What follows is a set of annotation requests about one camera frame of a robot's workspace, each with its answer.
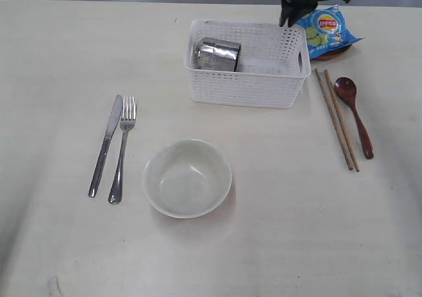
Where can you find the blue Lay's chips bag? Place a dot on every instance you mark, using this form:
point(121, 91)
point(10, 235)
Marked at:
point(325, 31)

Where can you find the white perforated plastic basket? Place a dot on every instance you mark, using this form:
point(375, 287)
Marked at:
point(273, 64)

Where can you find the brown wooden plate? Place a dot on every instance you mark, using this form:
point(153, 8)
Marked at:
point(332, 54)

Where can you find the stainless steel mug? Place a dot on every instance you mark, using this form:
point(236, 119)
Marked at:
point(216, 55)

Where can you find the dark wooden spoon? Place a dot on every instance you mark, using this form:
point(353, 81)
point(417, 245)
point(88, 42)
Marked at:
point(346, 90)

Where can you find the wooden chopstick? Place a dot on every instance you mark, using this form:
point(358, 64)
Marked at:
point(334, 120)
point(341, 119)

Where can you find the white ceramic bowl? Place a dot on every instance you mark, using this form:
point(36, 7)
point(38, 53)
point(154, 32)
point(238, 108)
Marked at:
point(187, 179)

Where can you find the silver metal fork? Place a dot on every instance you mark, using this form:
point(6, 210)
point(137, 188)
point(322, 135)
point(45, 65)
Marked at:
point(127, 122)

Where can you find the silver metal knife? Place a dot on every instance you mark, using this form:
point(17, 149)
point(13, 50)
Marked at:
point(110, 129)

